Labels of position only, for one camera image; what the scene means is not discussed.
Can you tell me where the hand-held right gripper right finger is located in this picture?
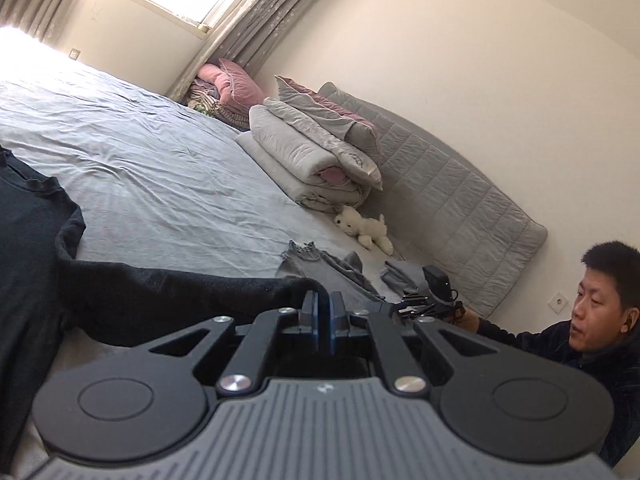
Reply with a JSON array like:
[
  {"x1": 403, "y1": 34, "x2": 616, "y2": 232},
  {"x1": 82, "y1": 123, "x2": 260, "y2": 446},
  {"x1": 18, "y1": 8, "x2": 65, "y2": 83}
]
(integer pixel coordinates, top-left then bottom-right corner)
[{"x1": 327, "y1": 292, "x2": 496, "y2": 396}]

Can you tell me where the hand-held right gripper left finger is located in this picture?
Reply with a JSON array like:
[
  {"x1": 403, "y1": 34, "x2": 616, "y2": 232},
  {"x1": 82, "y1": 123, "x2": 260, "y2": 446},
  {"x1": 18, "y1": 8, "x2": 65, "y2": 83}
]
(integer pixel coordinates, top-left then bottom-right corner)
[{"x1": 147, "y1": 292, "x2": 328, "y2": 396}]

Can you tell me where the black sweater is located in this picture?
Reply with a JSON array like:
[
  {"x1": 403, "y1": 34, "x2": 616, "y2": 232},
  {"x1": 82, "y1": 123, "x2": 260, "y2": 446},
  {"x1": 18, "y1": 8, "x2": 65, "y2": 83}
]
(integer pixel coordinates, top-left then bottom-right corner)
[{"x1": 0, "y1": 145, "x2": 331, "y2": 463}]

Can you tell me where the folded grey garment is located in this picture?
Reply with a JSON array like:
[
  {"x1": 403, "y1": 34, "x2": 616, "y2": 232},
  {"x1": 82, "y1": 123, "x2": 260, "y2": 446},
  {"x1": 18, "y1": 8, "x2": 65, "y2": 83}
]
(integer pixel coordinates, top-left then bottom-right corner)
[{"x1": 380, "y1": 259, "x2": 428, "y2": 296}]

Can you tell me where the white plush toy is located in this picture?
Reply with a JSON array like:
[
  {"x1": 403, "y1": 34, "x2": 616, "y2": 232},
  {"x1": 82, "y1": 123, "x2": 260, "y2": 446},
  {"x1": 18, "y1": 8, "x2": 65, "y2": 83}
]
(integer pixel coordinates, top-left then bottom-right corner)
[{"x1": 334, "y1": 206, "x2": 393, "y2": 256}]

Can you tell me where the grey quilted headboard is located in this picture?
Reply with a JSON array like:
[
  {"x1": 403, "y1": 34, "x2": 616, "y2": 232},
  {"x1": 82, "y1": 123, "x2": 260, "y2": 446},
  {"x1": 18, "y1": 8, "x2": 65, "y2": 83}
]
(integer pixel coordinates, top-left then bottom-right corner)
[{"x1": 317, "y1": 81, "x2": 548, "y2": 318}]

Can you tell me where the folded grey quilt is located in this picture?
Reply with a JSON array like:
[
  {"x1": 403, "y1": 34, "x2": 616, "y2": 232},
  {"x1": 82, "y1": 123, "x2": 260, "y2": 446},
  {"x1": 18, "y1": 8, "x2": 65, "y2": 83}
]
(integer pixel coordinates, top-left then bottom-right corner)
[{"x1": 235, "y1": 105, "x2": 373, "y2": 211}]

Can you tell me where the grey and pink pillow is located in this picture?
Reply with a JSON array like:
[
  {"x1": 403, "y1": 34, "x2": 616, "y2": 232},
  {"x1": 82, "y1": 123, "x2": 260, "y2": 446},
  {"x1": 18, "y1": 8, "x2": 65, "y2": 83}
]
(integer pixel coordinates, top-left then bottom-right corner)
[{"x1": 275, "y1": 75, "x2": 379, "y2": 136}]

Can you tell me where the bed with grey sheet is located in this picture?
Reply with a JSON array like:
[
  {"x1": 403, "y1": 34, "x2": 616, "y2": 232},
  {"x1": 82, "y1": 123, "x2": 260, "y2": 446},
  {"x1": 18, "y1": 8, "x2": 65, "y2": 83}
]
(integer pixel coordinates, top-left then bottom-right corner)
[{"x1": 0, "y1": 25, "x2": 451, "y2": 480}]

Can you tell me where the grey star curtain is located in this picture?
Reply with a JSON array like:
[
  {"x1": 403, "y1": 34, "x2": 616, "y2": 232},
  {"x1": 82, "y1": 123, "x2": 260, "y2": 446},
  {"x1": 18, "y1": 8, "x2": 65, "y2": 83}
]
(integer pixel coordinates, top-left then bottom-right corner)
[
  {"x1": 0, "y1": 0, "x2": 93, "y2": 46},
  {"x1": 165, "y1": 0, "x2": 346, "y2": 102}
]

